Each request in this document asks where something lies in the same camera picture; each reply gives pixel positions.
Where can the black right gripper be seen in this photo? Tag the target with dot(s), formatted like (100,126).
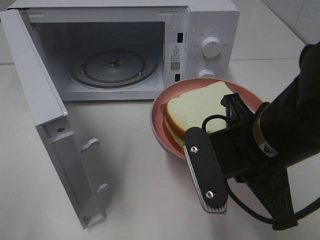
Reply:
(231,149)

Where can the pink round plate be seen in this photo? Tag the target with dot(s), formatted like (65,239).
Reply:
(157,111)

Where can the white bread sandwich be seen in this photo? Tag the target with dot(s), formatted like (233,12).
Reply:
(191,108)

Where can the white microwave door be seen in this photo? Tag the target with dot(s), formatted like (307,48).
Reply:
(51,118)

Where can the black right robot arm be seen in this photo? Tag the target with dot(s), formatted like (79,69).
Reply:
(256,148)

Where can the lower white timer knob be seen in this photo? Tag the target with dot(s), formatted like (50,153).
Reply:
(206,73)

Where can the upper white power knob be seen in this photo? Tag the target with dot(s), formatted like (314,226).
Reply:
(211,47)

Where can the white warning label sticker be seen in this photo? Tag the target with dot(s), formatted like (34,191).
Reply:
(175,58)

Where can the white microwave oven body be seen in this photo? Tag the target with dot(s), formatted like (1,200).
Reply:
(70,29)

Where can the glass microwave turntable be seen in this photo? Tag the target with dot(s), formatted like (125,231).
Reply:
(114,68)

